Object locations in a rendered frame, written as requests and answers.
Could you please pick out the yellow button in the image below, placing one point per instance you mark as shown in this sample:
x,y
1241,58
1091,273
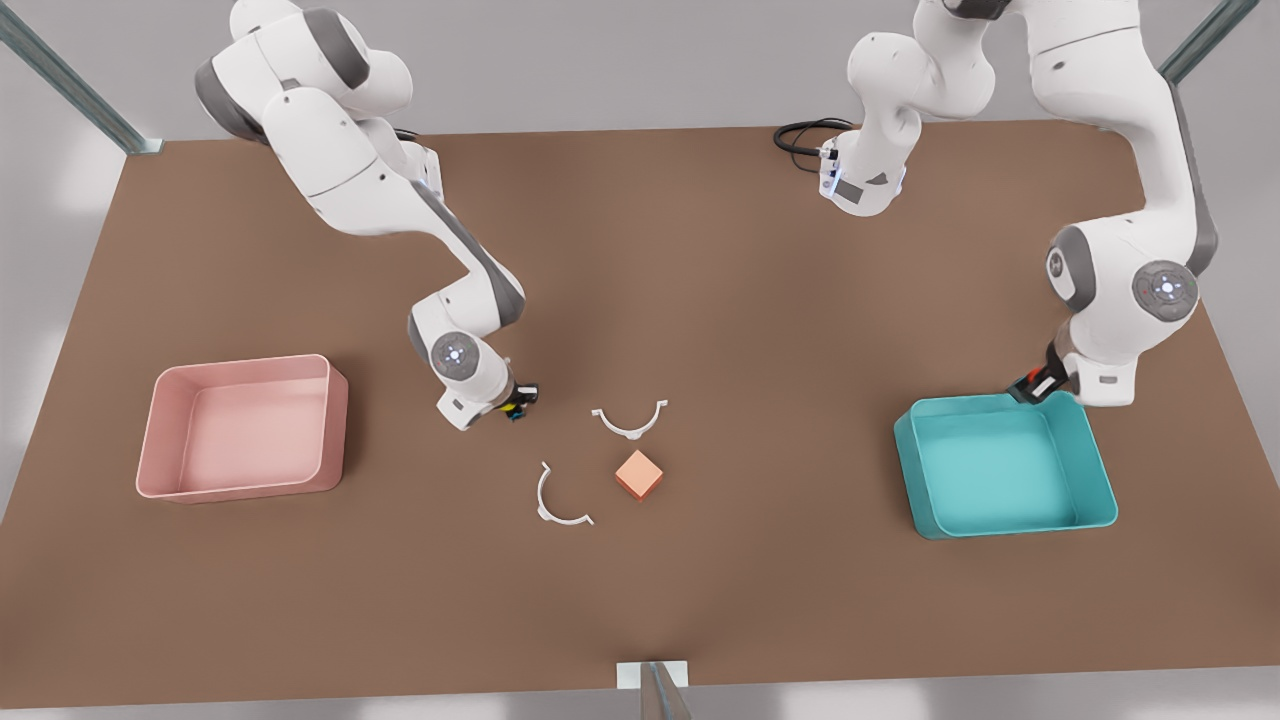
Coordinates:
x,y
513,407

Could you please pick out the red button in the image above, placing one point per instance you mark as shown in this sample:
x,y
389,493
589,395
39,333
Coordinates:
x,y
1022,384

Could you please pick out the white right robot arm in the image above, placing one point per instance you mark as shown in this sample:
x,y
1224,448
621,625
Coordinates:
x,y
345,170

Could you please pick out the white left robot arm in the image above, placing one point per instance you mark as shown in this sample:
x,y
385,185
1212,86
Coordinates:
x,y
1120,270

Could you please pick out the blue storage box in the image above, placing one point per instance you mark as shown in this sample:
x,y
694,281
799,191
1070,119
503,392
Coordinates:
x,y
1005,470

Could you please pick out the pink storage box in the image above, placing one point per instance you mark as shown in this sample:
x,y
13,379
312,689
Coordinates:
x,y
240,430

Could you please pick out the orange cube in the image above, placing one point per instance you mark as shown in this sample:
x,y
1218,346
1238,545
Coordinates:
x,y
639,474

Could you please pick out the white curved bracket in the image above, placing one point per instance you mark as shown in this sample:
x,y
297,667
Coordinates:
x,y
541,497
630,430

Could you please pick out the silver frame post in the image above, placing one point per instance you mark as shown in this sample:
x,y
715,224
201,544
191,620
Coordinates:
x,y
660,690
70,82
1205,40

